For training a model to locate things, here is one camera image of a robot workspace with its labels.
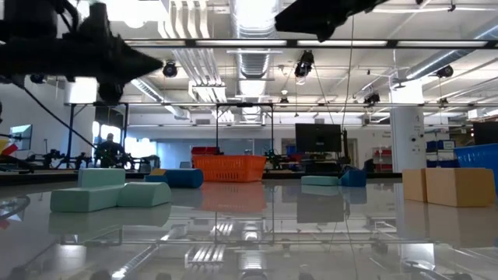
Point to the blue plastic basket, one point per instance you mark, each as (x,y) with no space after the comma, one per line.
(478,157)

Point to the tan cardboard box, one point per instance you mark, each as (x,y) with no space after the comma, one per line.
(461,186)

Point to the shelf with red bins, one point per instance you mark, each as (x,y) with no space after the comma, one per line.
(383,152)

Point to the long mint green foam block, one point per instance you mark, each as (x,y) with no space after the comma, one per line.
(83,199)

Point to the black metal frame stand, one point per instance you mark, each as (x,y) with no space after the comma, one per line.
(216,128)

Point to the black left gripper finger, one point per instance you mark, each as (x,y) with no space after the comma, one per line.
(132,56)
(132,72)

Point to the shelf with blue bins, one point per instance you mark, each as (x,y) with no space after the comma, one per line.
(432,145)

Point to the small tan box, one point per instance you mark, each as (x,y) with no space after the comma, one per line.
(413,184)

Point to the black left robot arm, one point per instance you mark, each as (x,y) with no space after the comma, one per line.
(27,17)

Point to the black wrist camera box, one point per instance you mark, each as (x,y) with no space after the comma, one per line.
(97,21)

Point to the dark screen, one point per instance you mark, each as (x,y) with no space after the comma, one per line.
(485,133)

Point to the yellow plastic basket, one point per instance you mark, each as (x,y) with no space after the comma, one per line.
(3,144)

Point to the silver ventilation duct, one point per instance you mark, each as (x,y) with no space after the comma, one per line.
(254,62)

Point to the blue wedge foam block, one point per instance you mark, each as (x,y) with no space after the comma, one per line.
(354,178)

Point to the black ceiling camera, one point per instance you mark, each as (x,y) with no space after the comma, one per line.
(38,79)
(444,71)
(170,69)
(372,98)

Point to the red storage bins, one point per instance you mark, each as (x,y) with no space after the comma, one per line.
(202,150)

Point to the orange plastic basket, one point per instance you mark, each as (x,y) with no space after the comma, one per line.
(229,168)

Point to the black metal frame with posts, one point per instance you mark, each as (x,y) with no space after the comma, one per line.
(70,132)

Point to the red plastic piece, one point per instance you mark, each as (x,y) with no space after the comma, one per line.
(9,149)

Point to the tall mint green foam block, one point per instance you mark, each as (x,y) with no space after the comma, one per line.
(101,177)

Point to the grey horizontal rail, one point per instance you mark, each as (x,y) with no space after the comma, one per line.
(311,104)

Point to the black overhead frame bar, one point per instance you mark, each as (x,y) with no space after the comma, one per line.
(190,43)

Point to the white round column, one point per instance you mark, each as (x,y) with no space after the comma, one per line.
(407,132)

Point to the person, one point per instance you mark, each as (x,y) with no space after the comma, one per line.
(109,149)

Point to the black computer monitor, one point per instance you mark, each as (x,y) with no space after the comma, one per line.
(318,138)

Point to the black background robot arm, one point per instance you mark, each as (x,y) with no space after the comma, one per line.
(276,157)
(54,157)

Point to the half-round mint green foam block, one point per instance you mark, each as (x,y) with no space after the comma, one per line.
(144,194)

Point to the black hanging overhead camera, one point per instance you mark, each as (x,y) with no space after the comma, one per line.
(304,64)

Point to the blue cylinder foam block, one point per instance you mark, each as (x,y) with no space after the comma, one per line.
(186,178)

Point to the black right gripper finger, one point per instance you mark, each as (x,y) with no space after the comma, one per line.
(311,27)
(311,11)

